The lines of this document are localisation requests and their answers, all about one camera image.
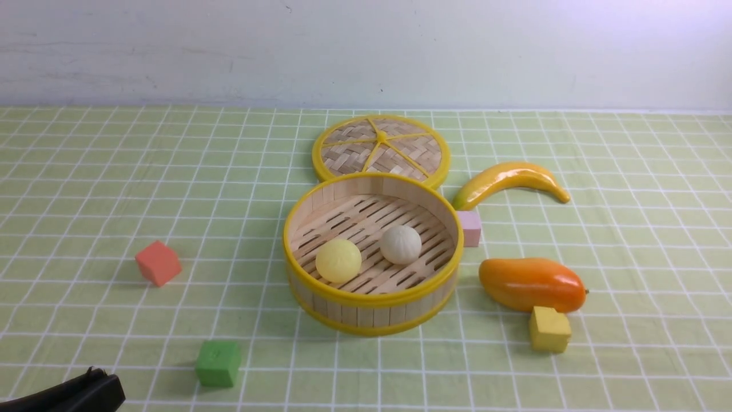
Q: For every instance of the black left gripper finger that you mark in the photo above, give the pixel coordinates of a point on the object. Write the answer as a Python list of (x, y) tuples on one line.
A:
[(95, 390)]

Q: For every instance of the yellow bun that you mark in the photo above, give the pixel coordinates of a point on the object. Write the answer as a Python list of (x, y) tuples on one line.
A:
[(338, 261)]

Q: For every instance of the white bun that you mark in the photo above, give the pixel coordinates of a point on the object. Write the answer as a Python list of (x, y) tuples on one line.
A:
[(400, 245)]

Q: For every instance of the bamboo steamer tray yellow rim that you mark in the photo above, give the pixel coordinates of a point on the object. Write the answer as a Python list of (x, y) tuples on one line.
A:
[(384, 298)]

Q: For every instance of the woven bamboo steamer lid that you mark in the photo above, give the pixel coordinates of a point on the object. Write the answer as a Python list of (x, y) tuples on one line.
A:
[(382, 143)]

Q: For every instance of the green cube block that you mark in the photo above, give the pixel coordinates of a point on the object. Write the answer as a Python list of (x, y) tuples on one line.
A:
[(218, 363)]

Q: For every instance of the red cube block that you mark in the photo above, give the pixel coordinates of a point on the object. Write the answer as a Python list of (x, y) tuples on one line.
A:
[(158, 263)]

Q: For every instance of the pink cube block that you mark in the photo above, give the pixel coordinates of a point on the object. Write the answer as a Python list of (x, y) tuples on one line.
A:
[(472, 227)]

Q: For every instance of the orange plastic mango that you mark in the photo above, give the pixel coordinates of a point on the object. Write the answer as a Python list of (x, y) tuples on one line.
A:
[(524, 283)]

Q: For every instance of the yellow cube block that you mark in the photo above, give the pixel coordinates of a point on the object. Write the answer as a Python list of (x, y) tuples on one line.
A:
[(549, 330)]

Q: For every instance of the yellow plastic banana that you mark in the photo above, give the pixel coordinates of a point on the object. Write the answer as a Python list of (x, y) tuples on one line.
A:
[(508, 175)]

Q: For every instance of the green checkered tablecloth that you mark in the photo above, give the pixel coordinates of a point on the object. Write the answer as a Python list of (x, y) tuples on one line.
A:
[(84, 189)]

